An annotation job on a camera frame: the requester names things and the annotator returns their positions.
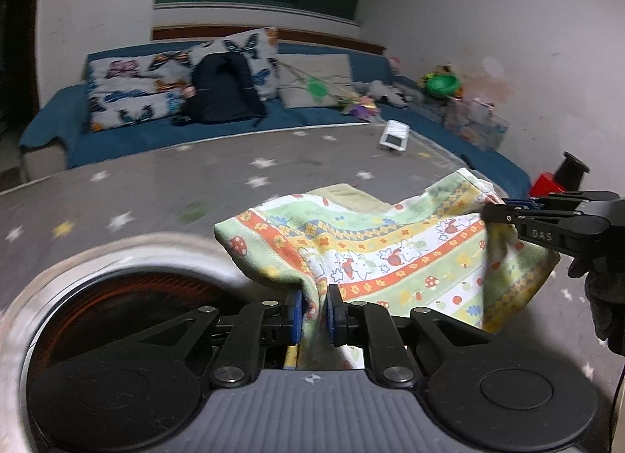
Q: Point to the dark gloved right hand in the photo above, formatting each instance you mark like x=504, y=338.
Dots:
x=605, y=294

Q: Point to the red and black toy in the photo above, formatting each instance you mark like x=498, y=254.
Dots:
x=567, y=178

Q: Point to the small white device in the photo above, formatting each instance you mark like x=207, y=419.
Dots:
x=395, y=136

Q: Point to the colourful patterned children's cloth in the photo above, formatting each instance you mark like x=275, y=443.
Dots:
x=431, y=250

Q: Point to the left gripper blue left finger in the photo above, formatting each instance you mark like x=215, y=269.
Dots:
x=294, y=315

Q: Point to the green toy bowl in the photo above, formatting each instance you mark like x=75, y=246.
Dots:
x=441, y=83

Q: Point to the beige cushion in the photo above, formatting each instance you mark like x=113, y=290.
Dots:
x=315, y=80

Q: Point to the pile of small toys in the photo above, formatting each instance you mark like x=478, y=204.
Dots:
x=365, y=102

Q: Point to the upright butterfly pillow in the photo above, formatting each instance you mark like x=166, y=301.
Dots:
x=260, y=49

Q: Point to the round black induction cooktop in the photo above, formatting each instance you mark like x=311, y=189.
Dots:
x=101, y=294

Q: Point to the dark navy backpack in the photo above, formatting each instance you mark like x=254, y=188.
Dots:
x=221, y=91

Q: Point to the large butterfly pillow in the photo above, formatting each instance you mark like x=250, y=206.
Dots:
x=128, y=90

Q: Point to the grey star-patterned table cover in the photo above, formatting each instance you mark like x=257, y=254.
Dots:
x=213, y=380

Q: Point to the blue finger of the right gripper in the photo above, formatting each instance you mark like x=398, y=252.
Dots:
x=521, y=204

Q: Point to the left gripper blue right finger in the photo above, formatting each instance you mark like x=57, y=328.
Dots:
x=336, y=316

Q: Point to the blue sofa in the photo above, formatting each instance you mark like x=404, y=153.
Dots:
x=65, y=119

